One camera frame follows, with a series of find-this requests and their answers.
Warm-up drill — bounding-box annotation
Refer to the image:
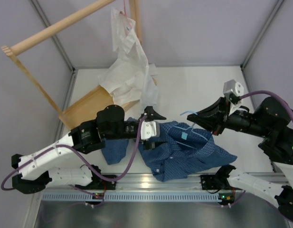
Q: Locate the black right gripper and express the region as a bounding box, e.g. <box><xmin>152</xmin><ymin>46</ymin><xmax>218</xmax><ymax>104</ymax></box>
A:
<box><xmin>187</xmin><ymin>96</ymin><xmax>270</xmax><ymax>138</ymax></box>

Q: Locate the blue wire hanger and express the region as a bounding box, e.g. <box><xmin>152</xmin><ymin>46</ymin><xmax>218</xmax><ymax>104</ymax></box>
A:
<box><xmin>172</xmin><ymin>110</ymin><xmax>208</xmax><ymax>149</ymax></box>

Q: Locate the blue checked shirt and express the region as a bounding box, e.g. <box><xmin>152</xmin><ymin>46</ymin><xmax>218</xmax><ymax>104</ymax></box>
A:
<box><xmin>102</xmin><ymin>116</ymin><xmax>238</xmax><ymax>183</ymax></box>

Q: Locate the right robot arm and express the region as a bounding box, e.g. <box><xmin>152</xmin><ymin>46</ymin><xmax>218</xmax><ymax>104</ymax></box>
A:
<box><xmin>187</xmin><ymin>95</ymin><xmax>293</xmax><ymax>222</ymax></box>

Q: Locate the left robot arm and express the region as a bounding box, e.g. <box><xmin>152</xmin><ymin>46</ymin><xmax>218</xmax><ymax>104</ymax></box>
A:
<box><xmin>9</xmin><ymin>104</ymin><xmax>166</xmax><ymax>194</ymax></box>

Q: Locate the white shirt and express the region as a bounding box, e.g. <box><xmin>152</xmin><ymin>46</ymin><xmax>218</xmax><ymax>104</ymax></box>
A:
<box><xmin>98</xmin><ymin>9</ymin><xmax>159</xmax><ymax>108</ymax></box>

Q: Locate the wooden clothes rack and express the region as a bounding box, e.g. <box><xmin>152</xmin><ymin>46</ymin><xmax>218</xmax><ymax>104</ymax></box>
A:
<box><xmin>0</xmin><ymin>0</ymin><xmax>158</xmax><ymax>130</ymax></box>

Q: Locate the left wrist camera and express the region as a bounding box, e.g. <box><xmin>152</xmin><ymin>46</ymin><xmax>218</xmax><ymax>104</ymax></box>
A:
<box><xmin>140</xmin><ymin>121</ymin><xmax>160</xmax><ymax>140</ymax></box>

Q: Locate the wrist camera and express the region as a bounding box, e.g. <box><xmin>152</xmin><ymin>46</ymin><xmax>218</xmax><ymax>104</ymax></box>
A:
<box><xmin>140</xmin><ymin>121</ymin><xmax>160</xmax><ymax>140</ymax></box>
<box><xmin>223</xmin><ymin>79</ymin><xmax>244</xmax><ymax>105</ymax></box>

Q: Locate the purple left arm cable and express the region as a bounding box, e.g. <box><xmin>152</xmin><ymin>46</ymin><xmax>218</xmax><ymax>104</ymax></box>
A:
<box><xmin>0</xmin><ymin>116</ymin><xmax>148</xmax><ymax>191</ymax></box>

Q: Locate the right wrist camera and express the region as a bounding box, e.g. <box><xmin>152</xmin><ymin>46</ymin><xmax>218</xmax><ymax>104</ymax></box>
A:
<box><xmin>223</xmin><ymin>79</ymin><xmax>244</xmax><ymax>105</ymax></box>

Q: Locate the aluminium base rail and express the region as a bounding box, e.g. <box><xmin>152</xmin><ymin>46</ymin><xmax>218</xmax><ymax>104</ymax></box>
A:
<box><xmin>46</xmin><ymin>172</ymin><xmax>287</xmax><ymax>190</ymax></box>

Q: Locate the slotted cable duct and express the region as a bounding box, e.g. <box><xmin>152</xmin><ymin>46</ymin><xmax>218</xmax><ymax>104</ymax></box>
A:
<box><xmin>42</xmin><ymin>191</ymin><xmax>233</xmax><ymax>202</ymax></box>

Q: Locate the aluminium frame post left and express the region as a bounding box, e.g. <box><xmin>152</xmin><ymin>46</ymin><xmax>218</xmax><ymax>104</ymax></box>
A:
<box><xmin>28</xmin><ymin>0</ymin><xmax>76</xmax><ymax>129</ymax></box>

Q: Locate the aluminium frame post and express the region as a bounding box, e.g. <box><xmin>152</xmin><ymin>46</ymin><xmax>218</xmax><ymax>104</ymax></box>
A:
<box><xmin>28</xmin><ymin>0</ymin><xmax>76</xmax><ymax>129</ymax></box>
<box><xmin>240</xmin><ymin>0</ymin><xmax>286</xmax><ymax>71</ymax></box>

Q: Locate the pink wire hanger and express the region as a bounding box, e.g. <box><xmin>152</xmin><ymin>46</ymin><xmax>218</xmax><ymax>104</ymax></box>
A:
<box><xmin>121</xmin><ymin>0</ymin><xmax>135</xmax><ymax>35</ymax></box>

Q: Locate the aluminium frame post right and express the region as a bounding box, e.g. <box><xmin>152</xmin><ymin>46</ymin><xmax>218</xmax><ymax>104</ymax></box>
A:
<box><xmin>240</xmin><ymin>0</ymin><xmax>286</xmax><ymax>71</ymax></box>

